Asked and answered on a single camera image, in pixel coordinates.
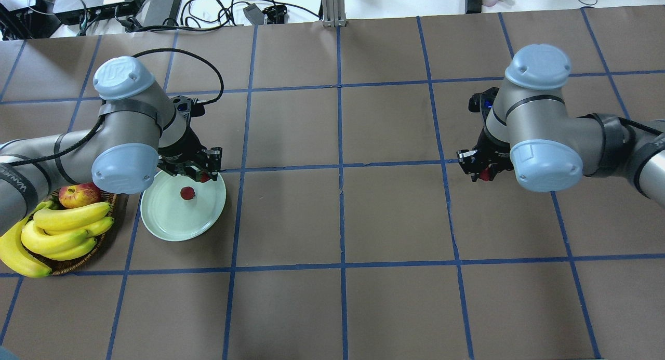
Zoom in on light green plate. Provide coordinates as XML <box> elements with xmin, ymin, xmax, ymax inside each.
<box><xmin>140</xmin><ymin>171</ymin><xmax>227</xmax><ymax>242</ymax></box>

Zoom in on black power adapter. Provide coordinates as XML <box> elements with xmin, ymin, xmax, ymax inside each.
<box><xmin>141</xmin><ymin>0</ymin><xmax>181</xmax><ymax>27</ymax></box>

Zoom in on woven wicker basket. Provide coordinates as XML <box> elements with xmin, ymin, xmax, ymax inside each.
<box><xmin>21</xmin><ymin>190</ymin><xmax>121</xmax><ymax>276</ymax></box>

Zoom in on aluminium frame post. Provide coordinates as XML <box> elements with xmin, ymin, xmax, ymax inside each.
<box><xmin>321</xmin><ymin>0</ymin><xmax>348</xmax><ymax>27</ymax></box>

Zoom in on red apple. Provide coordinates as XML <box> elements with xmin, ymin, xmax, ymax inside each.
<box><xmin>58</xmin><ymin>182</ymin><xmax>102</xmax><ymax>209</ymax></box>

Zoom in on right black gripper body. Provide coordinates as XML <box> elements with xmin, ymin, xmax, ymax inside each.
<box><xmin>457</xmin><ymin>87</ymin><xmax>514</xmax><ymax>182</ymax></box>

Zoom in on black cables on desk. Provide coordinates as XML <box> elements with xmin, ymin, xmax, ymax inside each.
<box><xmin>179</xmin><ymin>0</ymin><xmax>323</xmax><ymax>31</ymax></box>

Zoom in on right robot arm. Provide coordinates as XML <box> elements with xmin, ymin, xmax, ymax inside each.
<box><xmin>457</xmin><ymin>44</ymin><xmax>664</xmax><ymax>206</ymax></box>

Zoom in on yellow banana bunch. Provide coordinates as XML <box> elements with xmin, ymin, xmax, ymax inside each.
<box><xmin>1</xmin><ymin>201</ymin><xmax>115</xmax><ymax>278</ymax></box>

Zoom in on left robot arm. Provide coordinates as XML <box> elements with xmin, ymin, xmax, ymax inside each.
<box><xmin>1</xmin><ymin>55</ymin><xmax>222</xmax><ymax>232</ymax></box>

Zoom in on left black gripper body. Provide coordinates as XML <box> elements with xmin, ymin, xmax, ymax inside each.
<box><xmin>157</xmin><ymin>96</ymin><xmax>223</xmax><ymax>182</ymax></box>

